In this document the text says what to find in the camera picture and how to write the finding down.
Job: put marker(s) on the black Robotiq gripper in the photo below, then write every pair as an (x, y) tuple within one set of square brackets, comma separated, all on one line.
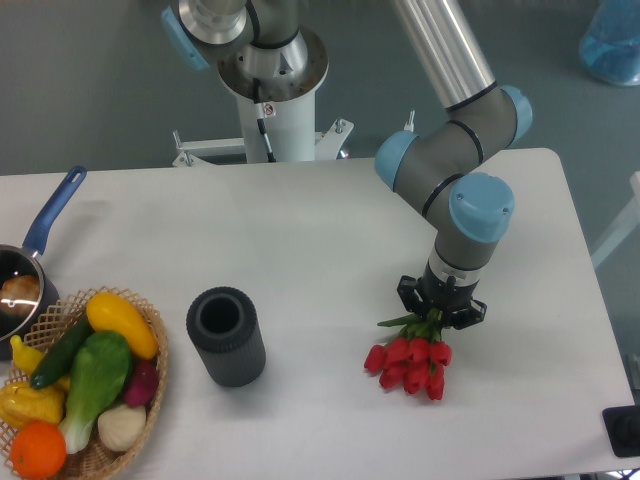
[(419, 296)]

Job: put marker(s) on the red tulip bouquet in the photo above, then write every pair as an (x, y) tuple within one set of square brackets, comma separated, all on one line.
[(415, 358)]

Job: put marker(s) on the dark grey ribbed vase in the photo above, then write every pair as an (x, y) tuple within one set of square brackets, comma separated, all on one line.
[(222, 324)]

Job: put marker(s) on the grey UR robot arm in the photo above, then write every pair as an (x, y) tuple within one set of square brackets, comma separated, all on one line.
[(273, 66)]

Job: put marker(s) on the black device at table edge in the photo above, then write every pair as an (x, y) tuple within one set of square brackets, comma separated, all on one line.
[(622, 426)]

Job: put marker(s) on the blue plastic bag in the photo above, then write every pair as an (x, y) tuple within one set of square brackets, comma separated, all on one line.
[(609, 49)]

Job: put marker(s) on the purple red radish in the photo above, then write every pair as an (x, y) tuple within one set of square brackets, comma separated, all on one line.
[(143, 384)]

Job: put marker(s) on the yellow squash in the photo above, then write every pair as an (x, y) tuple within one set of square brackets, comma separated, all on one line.
[(109, 311)]

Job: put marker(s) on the white garlic bulb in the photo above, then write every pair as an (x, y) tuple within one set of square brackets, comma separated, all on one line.
[(120, 427)]

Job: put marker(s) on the green bok choy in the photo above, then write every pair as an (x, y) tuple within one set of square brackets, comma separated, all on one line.
[(98, 374)]

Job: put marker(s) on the dark green cucumber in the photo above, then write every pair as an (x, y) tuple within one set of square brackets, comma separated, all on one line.
[(58, 360)]

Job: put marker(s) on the yellow banana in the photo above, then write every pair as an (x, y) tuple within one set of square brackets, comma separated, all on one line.
[(27, 358)]

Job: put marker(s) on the browned bread roll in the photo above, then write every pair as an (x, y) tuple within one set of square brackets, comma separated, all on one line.
[(20, 295)]

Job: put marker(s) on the orange fruit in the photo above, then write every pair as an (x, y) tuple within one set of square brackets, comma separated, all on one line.
[(38, 451)]

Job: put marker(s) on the yellow bell pepper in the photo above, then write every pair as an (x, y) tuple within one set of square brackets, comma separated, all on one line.
[(22, 405)]

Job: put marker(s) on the white frame bar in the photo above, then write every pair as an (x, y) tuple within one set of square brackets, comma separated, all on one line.
[(620, 227)]

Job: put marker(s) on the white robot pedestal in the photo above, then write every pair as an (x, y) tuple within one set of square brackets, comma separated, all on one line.
[(272, 131)]

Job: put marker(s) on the blue handled saucepan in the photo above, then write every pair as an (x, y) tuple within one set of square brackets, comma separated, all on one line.
[(24, 259)]

